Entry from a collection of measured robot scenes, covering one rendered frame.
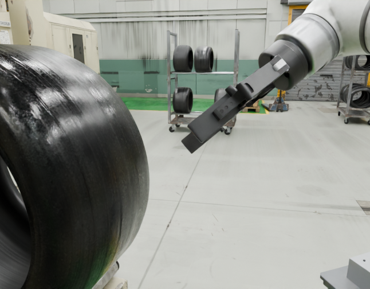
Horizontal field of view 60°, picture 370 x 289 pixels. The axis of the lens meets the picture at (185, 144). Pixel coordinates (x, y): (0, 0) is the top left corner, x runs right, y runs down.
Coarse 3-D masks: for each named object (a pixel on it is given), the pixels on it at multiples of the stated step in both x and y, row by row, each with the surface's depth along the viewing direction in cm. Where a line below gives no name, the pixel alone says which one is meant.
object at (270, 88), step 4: (272, 84) 49; (228, 88) 41; (232, 88) 41; (264, 88) 46; (268, 88) 47; (272, 88) 48; (228, 92) 42; (232, 92) 41; (252, 92) 44; (260, 92) 46; (264, 92) 46; (268, 92) 49; (260, 96) 47; (244, 100) 41; (240, 104) 41; (244, 104) 41
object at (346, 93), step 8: (352, 56) 694; (368, 56) 762; (344, 64) 788; (352, 64) 674; (368, 64) 741; (352, 72) 678; (360, 72) 674; (368, 72) 669; (352, 80) 681; (344, 88) 773; (352, 88) 714; (360, 88) 691; (368, 88) 688; (344, 96) 745; (352, 96) 699; (360, 96) 790; (368, 96) 725; (352, 104) 703; (360, 104) 733; (368, 104) 694; (344, 112) 736; (352, 112) 743; (360, 112) 744; (368, 112) 736; (344, 120) 720; (368, 120) 706
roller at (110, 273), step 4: (116, 264) 82; (112, 268) 80; (116, 268) 81; (108, 272) 78; (112, 272) 79; (104, 276) 77; (108, 276) 78; (112, 276) 80; (100, 280) 75; (104, 280) 76; (108, 280) 78; (96, 284) 74; (100, 284) 75; (104, 284) 76; (92, 288) 72; (96, 288) 73; (100, 288) 75
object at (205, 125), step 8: (224, 96) 42; (216, 104) 42; (208, 112) 42; (232, 112) 42; (200, 120) 42; (208, 120) 42; (216, 120) 42; (224, 120) 42; (192, 128) 41; (200, 128) 41; (208, 128) 42; (216, 128) 42; (200, 136) 41; (208, 136) 41
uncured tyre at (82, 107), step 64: (0, 64) 49; (64, 64) 60; (0, 128) 46; (64, 128) 48; (128, 128) 62; (0, 192) 88; (64, 192) 47; (128, 192) 59; (0, 256) 81; (64, 256) 49
